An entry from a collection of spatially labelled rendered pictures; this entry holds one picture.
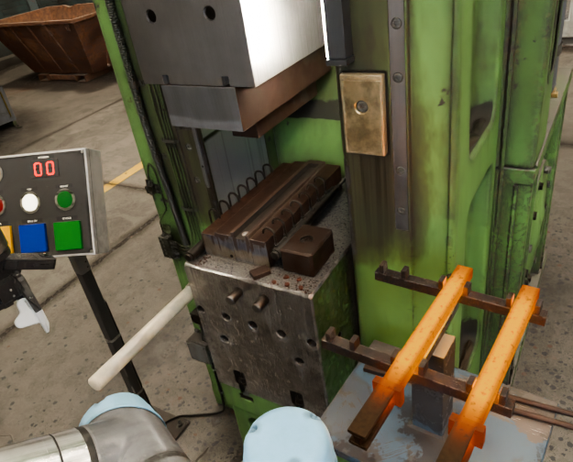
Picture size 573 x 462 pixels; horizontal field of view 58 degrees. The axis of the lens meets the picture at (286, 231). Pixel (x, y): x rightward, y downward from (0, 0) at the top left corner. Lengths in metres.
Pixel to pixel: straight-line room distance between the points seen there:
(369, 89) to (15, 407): 2.09
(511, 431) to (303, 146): 0.99
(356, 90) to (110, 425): 0.78
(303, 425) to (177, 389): 1.89
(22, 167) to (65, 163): 0.12
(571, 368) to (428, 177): 1.38
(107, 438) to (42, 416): 2.01
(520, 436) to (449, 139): 0.58
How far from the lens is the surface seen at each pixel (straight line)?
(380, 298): 1.36
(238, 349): 1.47
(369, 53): 1.07
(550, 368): 2.33
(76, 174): 1.47
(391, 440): 1.10
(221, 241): 1.32
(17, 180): 1.56
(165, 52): 1.16
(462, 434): 0.76
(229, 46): 1.05
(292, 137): 1.66
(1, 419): 2.63
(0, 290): 1.25
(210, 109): 1.13
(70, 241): 1.47
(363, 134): 1.11
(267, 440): 0.46
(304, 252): 1.19
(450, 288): 0.99
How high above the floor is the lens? 1.66
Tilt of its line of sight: 32 degrees down
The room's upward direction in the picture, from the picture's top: 10 degrees counter-clockwise
